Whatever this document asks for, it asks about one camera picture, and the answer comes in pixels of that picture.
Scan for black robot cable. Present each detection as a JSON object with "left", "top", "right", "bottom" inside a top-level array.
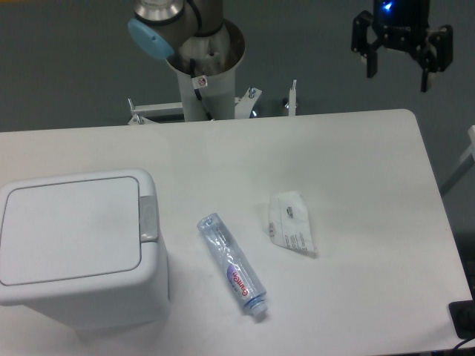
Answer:
[{"left": 189, "top": 58, "right": 215, "bottom": 122}]

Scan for white plastic trash can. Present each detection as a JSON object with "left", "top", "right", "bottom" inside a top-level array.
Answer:
[{"left": 1, "top": 168, "right": 170, "bottom": 329}]

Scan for white trash can lid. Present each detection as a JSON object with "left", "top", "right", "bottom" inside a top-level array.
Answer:
[{"left": 1, "top": 177, "right": 141, "bottom": 286}]

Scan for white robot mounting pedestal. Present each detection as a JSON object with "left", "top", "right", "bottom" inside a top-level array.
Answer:
[{"left": 167, "top": 19, "right": 245, "bottom": 122}]

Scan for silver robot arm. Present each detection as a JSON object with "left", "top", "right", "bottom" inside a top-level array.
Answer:
[{"left": 128, "top": 1, "right": 453, "bottom": 92}]

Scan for crushed clear plastic bottle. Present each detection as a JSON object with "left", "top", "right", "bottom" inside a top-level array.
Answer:
[{"left": 197, "top": 213, "right": 267, "bottom": 317}]

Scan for white metal base frame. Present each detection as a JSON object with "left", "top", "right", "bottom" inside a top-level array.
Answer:
[{"left": 128, "top": 79, "right": 299, "bottom": 125}]

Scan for black device at table edge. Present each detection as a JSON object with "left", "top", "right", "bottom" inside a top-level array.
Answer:
[{"left": 448, "top": 300, "right": 474, "bottom": 339}]

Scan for crumpled white plastic wrapper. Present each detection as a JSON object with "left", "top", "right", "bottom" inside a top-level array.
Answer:
[{"left": 263, "top": 191, "right": 318, "bottom": 258}]

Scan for white frame at right edge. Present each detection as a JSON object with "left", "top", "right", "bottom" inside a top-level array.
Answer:
[{"left": 440, "top": 125, "right": 475, "bottom": 197}]

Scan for grey lid push button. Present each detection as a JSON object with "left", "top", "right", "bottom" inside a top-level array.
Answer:
[{"left": 139, "top": 196, "right": 159, "bottom": 243}]

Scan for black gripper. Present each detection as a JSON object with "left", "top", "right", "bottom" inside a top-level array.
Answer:
[{"left": 351, "top": 0, "right": 453, "bottom": 93}]

